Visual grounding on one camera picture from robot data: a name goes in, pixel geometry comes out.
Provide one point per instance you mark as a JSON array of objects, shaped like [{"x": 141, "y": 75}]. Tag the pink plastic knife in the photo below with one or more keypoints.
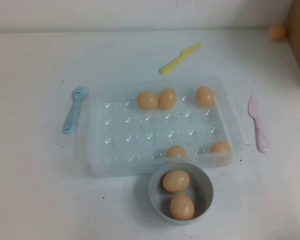
[{"x": 257, "y": 125}]

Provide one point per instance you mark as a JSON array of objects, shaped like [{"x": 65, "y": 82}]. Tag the blue plastic spoon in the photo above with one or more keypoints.
[{"x": 72, "y": 112}]

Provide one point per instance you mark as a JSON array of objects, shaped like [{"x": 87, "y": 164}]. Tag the grey round bowl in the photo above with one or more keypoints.
[{"x": 155, "y": 197}]

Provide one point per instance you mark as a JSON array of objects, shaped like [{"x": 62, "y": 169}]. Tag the tan egg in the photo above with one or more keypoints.
[
  {"x": 176, "y": 151},
  {"x": 167, "y": 98},
  {"x": 176, "y": 180},
  {"x": 204, "y": 96},
  {"x": 147, "y": 100},
  {"x": 278, "y": 32},
  {"x": 182, "y": 206},
  {"x": 220, "y": 147}
]

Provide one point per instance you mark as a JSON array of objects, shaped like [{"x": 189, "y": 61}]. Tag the clear plastic egg box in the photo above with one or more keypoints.
[{"x": 145, "y": 130}]

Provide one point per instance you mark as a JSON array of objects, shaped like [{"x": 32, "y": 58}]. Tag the yellow plastic knife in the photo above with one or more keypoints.
[{"x": 175, "y": 62}]

